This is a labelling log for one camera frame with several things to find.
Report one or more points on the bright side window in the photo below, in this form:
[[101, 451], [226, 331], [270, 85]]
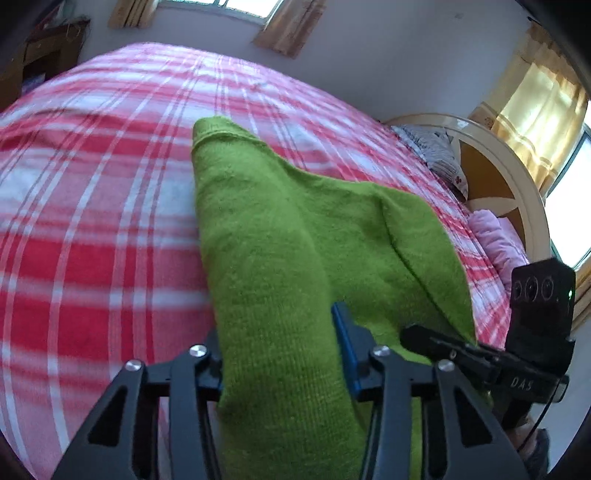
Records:
[[570, 212]]

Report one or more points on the person's right forearm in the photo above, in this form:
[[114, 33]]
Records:
[[533, 450]]

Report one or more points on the cream wooden headboard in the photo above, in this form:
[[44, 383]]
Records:
[[498, 170]]

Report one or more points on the beige patterned curtain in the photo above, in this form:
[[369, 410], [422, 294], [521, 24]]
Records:
[[291, 27], [131, 13]]

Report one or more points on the brown wooden desk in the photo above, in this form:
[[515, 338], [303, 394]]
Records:
[[41, 60]]

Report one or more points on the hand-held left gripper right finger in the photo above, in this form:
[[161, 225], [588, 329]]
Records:
[[345, 344]]

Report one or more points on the grey patterned pillow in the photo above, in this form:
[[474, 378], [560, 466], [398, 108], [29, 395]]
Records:
[[434, 150]]

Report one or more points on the green striped knit sweater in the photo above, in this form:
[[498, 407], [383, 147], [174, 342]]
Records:
[[277, 258]]

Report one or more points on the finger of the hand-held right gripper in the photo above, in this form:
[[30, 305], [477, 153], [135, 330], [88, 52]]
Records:
[[443, 348]]

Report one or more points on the red plaid blanket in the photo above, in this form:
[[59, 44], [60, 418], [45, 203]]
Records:
[[101, 207]]

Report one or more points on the yellow sheer curtain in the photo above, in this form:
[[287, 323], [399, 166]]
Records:
[[535, 106]]

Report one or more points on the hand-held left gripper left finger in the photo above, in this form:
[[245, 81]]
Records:
[[207, 367]]

